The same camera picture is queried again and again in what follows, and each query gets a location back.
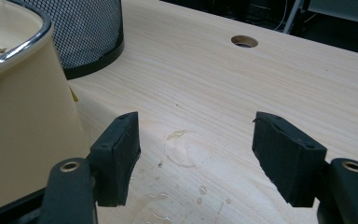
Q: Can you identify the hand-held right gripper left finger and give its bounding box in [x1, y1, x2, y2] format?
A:
[89, 111, 142, 208]

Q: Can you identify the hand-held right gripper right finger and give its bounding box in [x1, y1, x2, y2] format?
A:
[251, 111, 328, 208]

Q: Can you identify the cream bin with chrome rim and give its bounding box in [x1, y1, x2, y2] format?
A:
[0, 0, 91, 210]

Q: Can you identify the small yellow scrap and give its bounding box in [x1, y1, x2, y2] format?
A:
[69, 86, 79, 103]

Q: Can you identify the black mesh basket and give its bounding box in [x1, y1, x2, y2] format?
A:
[21, 0, 125, 80]

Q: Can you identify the grey metal stand leg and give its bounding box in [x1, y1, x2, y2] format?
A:
[282, 0, 305, 35]

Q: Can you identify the pale grey board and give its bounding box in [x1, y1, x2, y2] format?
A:
[307, 0, 358, 27]

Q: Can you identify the thin white cable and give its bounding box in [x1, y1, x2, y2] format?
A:
[273, 0, 289, 32]

